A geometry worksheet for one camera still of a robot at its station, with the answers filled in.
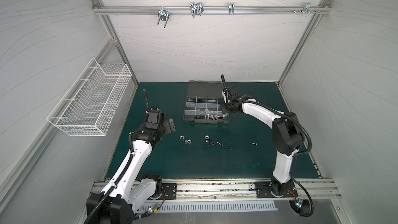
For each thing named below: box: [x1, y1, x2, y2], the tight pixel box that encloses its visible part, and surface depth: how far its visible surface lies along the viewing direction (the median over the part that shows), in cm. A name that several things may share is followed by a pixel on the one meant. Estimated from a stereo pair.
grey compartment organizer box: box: [182, 80, 230, 125], surface depth 103 cm
